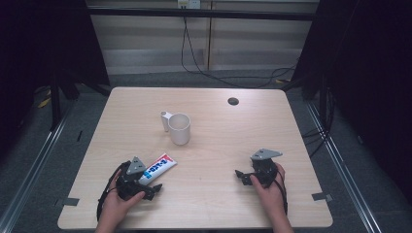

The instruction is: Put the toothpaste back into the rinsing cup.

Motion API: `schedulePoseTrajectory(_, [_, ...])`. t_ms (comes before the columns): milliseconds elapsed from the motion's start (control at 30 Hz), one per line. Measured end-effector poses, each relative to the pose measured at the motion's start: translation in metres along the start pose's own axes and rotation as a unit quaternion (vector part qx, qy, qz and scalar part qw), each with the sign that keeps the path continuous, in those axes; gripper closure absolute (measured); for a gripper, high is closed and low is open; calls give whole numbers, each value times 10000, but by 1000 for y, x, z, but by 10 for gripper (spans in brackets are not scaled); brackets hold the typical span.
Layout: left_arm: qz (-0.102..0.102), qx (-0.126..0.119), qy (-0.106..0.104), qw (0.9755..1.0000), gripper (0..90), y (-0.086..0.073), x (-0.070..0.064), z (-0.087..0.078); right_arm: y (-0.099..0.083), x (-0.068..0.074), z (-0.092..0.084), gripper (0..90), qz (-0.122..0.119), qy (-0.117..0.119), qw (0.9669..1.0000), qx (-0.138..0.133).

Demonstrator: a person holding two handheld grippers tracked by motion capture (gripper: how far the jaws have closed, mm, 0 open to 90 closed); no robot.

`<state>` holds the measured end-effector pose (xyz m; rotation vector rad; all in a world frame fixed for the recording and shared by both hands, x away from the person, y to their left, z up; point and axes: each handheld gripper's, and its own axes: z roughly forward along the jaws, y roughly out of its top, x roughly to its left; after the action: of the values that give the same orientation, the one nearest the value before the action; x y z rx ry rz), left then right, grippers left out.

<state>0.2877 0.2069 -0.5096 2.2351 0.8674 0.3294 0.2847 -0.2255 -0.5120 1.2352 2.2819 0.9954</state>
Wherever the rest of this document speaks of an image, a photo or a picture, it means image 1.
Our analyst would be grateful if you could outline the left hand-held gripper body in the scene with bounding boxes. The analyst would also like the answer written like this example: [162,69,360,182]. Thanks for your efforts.
[115,155,155,202]

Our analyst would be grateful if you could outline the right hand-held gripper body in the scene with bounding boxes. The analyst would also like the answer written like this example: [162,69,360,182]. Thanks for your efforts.
[250,148,284,189]

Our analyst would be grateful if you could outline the white toothpaste tube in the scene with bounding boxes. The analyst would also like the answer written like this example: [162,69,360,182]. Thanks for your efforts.
[138,152,179,186]

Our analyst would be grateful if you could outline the person's left hand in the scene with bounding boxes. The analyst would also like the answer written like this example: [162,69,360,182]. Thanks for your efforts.
[99,171,147,225]

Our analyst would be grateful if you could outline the person's right hand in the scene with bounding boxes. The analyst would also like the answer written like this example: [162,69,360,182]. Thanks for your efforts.
[249,162,287,212]

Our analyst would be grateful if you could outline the white cup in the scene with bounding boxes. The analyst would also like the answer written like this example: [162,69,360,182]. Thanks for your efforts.
[159,110,191,147]

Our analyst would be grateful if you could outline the grey tape strip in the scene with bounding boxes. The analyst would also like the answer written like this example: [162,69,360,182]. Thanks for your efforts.
[311,191,334,203]
[53,196,81,208]

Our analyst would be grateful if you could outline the yellow floor tape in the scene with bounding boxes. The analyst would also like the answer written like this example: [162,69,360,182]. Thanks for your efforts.
[37,96,52,110]

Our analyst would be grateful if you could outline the black curtain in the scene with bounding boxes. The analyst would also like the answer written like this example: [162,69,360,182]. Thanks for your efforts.
[291,0,412,205]
[0,0,111,163]

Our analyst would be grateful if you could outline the black horizontal bar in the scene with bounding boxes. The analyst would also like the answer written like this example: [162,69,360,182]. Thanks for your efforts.
[86,7,321,22]

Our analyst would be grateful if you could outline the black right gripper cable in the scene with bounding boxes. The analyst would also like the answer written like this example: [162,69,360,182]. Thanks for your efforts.
[273,168,290,216]

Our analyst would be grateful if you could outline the black floor cables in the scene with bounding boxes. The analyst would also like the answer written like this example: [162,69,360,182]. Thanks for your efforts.
[301,86,336,160]

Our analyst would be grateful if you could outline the metal floor rail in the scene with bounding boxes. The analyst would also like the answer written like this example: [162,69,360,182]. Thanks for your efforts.
[304,100,385,233]
[0,106,76,233]

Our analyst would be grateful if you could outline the black wall cable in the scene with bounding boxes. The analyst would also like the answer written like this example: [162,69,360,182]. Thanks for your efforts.
[180,16,299,89]

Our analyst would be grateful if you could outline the white wall socket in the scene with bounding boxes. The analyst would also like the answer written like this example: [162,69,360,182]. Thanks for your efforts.
[177,0,202,10]

